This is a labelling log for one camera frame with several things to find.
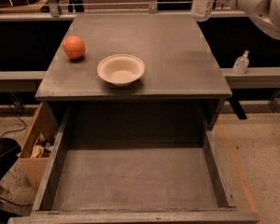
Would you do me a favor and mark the clear plastic water bottle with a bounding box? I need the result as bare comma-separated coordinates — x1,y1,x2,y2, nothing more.
191,0,214,21

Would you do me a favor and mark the grey cabinet with top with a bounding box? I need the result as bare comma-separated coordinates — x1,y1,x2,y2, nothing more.
35,14,231,127

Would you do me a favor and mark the open grey top drawer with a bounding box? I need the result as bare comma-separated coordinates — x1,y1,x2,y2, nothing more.
8,104,259,224

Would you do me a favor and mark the white paper bowl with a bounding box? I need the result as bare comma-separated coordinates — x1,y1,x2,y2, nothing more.
97,54,146,86

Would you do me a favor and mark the orange fruit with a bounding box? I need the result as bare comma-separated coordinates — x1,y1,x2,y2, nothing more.
63,35,86,59

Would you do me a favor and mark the cardboard box with scraps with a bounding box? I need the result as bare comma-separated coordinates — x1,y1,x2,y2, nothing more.
20,104,59,189

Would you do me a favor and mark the black chair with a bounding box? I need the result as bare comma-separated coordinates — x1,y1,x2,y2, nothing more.
0,138,21,180

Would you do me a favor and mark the grey metal rail bench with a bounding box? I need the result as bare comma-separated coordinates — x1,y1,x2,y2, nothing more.
0,67,280,92

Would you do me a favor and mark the black floor cable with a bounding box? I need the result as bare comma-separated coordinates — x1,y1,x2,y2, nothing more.
0,91,28,138

